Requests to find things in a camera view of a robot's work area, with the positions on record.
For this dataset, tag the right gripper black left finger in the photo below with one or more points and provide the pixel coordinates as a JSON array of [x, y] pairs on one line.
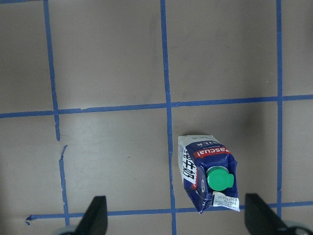
[[95, 219]]

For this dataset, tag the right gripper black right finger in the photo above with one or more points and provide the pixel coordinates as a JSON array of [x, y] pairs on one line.
[[260, 219]]

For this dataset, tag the blue white milk carton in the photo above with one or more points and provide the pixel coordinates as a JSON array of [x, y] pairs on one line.
[[208, 172]]

